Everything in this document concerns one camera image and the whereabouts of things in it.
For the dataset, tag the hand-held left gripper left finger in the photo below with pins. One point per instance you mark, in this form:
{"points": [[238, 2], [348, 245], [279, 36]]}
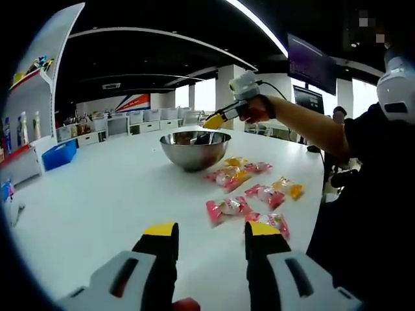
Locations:
{"points": [[162, 265]]}

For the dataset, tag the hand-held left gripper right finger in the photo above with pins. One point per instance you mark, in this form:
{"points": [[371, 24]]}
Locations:
{"points": [[257, 275]]}

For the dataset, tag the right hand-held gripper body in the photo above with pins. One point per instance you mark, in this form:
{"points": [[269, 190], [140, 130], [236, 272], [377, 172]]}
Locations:
{"points": [[246, 87]]}

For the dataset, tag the silver metal bowl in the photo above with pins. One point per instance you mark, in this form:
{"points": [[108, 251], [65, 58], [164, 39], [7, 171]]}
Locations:
{"points": [[194, 158]]}

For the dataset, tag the group of marshmallow packets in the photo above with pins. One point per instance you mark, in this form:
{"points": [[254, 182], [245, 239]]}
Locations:
{"points": [[227, 207]]}

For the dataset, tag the person's right hand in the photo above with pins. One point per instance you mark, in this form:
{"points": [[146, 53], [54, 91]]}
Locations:
{"points": [[256, 110]]}

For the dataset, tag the person's left hand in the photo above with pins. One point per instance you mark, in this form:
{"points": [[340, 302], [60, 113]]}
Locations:
{"points": [[184, 304]]}

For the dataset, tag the ceiling light strip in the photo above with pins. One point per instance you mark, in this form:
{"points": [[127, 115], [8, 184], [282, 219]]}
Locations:
{"points": [[269, 31]]}

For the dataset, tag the dark desk monitor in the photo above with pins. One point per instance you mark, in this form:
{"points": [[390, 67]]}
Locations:
{"points": [[308, 98]]}

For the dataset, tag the row of white storage bins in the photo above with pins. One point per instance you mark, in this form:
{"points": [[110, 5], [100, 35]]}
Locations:
{"points": [[152, 115]]}

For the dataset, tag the row of white low cabinets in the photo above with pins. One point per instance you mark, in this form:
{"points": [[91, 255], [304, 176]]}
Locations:
{"points": [[149, 126]]}

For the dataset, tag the small black device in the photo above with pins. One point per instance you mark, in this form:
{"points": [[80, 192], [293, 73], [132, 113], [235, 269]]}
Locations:
{"points": [[314, 149]]}

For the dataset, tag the ceiling air conditioner vent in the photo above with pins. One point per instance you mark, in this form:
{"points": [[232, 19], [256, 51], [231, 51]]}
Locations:
{"points": [[111, 85]]}

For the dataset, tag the person in black shirt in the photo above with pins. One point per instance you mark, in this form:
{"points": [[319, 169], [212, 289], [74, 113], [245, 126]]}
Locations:
{"points": [[373, 194]]}

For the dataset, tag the blue plastic tray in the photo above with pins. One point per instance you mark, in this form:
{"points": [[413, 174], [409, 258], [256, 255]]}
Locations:
{"points": [[58, 158]]}

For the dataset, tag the white chest-worn device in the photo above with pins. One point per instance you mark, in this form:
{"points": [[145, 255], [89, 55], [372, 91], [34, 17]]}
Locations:
{"points": [[395, 90]]}

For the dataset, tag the blue pink tissue pack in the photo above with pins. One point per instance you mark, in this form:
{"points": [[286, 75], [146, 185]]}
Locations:
{"points": [[7, 191]]}

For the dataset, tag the cream drink bottle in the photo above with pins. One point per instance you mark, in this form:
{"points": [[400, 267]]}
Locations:
{"points": [[23, 129], [36, 126]]}

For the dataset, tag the white display shelf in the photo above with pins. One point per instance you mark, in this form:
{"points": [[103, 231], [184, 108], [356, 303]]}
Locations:
{"points": [[32, 103]]}

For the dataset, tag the row of snack bags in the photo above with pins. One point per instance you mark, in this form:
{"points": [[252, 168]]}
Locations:
{"points": [[32, 68]]}

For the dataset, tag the blue drink bottle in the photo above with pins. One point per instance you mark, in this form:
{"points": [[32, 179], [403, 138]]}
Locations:
{"points": [[8, 136]]}

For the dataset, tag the large dark wall screen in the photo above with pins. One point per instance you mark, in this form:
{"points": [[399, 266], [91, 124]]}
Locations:
{"points": [[311, 63]]}

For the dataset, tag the blue orange wall banner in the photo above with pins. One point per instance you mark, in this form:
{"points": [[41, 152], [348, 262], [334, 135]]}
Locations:
{"points": [[134, 103]]}

